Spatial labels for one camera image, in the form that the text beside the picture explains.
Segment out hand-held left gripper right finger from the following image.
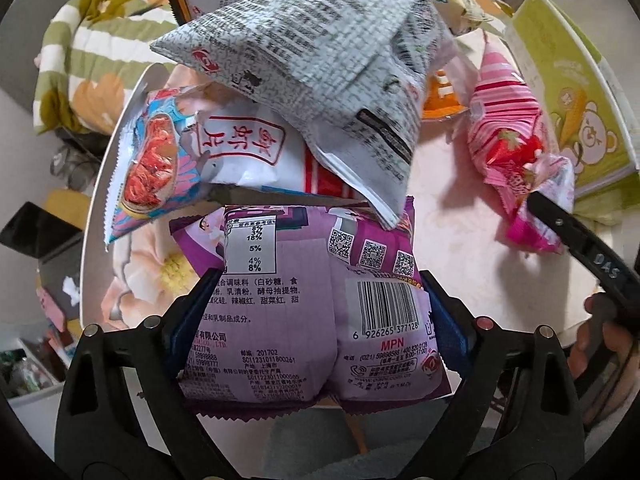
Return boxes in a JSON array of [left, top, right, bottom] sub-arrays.
[[400, 270, 586, 480]]

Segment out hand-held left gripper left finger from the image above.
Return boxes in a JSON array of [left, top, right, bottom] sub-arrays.
[[54, 267, 226, 480]]

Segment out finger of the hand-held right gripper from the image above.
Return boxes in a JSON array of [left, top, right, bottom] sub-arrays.
[[527, 190, 640, 326]]

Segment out purple snack packet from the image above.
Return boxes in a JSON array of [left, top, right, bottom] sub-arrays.
[[169, 196, 453, 417]]

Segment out pink striped strawberry snack packet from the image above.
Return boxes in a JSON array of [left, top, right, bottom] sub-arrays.
[[467, 35, 576, 256]]

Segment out green cardboard box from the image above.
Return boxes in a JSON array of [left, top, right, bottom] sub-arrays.
[[502, 0, 640, 198]]

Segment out blue pink shrimp chip packet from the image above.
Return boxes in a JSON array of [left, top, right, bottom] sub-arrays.
[[104, 86, 373, 246]]

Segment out person's right hand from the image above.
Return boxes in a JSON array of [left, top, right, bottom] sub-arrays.
[[570, 292, 626, 386]]

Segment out floral tablecloth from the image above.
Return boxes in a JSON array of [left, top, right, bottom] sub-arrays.
[[80, 25, 640, 461]]

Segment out yellow object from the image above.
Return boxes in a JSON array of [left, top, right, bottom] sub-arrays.
[[42, 189, 93, 233]]

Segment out cluttered white storage bin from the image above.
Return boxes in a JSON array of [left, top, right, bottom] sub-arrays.
[[0, 320, 71, 401]]

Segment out black flat device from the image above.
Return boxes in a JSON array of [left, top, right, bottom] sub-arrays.
[[0, 201, 83, 261]]

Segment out eyeglasses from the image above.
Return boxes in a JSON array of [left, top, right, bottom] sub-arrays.
[[50, 135, 103, 191]]

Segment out small orange snack packet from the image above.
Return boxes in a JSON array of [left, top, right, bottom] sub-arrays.
[[422, 67, 471, 121]]

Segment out green striped floral blanket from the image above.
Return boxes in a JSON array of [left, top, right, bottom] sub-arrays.
[[32, 0, 281, 136]]

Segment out grey newsprint snack packet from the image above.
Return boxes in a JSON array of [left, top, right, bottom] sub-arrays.
[[150, 0, 468, 231]]

